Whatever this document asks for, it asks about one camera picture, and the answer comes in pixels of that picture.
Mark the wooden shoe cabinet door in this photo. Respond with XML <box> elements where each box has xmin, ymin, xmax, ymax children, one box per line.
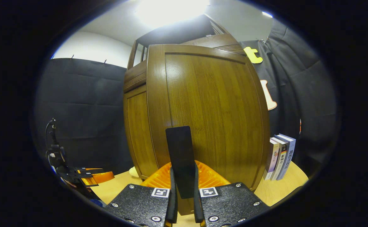
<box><xmin>146</xmin><ymin>44</ymin><xmax>270</xmax><ymax>216</ymax></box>
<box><xmin>123</xmin><ymin>84</ymin><xmax>159</xmax><ymax>180</ymax></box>

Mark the large rectangular ceiling light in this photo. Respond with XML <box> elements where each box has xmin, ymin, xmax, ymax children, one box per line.
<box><xmin>135</xmin><ymin>0</ymin><xmax>210</xmax><ymax>28</ymax></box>

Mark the black backdrop cloth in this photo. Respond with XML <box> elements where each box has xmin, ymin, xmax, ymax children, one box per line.
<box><xmin>34</xmin><ymin>19</ymin><xmax>340</xmax><ymax>178</ymax></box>

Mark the dark spine book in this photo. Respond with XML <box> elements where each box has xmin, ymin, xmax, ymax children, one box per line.
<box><xmin>271</xmin><ymin>136</ymin><xmax>288</xmax><ymax>181</ymax></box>

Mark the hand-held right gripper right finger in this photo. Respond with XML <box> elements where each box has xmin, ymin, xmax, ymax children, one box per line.
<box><xmin>194</xmin><ymin>161</ymin><xmax>270</xmax><ymax>227</ymax></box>

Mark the wooden double-door shoe cabinet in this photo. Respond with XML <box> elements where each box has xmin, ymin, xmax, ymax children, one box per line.
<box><xmin>123</xmin><ymin>14</ymin><xmax>251</xmax><ymax>181</ymax></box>

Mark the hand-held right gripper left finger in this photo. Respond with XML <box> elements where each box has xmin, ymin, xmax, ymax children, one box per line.
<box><xmin>104</xmin><ymin>162</ymin><xmax>179</xmax><ymax>227</ymax></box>

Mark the black door handle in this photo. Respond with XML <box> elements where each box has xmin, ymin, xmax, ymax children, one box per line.
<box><xmin>166</xmin><ymin>126</ymin><xmax>196</xmax><ymax>199</ymax></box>

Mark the white cover book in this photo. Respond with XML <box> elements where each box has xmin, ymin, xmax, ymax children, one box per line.
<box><xmin>263</xmin><ymin>138</ymin><xmax>280</xmax><ymax>181</ymax></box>

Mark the blue spine book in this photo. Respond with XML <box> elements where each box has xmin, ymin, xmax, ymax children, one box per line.
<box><xmin>277</xmin><ymin>134</ymin><xmax>296</xmax><ymax>180</ymax></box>

